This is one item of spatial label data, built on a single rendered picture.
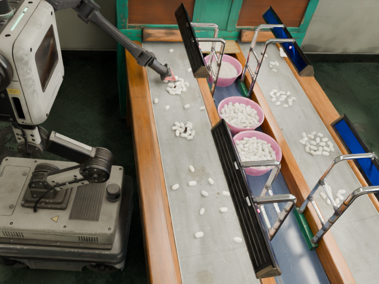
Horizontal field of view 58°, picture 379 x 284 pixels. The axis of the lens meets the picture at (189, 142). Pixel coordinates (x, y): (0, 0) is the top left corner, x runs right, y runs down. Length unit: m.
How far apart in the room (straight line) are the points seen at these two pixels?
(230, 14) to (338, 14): 1.72
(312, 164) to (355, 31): 2.52
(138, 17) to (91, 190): 1.15
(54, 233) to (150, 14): 1.44
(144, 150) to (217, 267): 0.65
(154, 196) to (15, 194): 0.77
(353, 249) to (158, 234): 0.84
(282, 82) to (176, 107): 0.76
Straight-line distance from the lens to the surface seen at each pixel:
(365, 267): 1.70
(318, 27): 3.95
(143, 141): 1.73
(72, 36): 3.47
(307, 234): 1.68
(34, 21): 1.25
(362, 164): 1.54
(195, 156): 1.73
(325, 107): 2.25
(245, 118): 2.00
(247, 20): 2.56
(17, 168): 2.08
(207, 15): 2.45
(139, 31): 2.42
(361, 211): 1.85
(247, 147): 1.86
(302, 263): 1.64
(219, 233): 1.51
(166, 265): 1.40
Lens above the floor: 2.05
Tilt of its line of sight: 47 degrees down
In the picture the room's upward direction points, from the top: 11 degrees clockwise
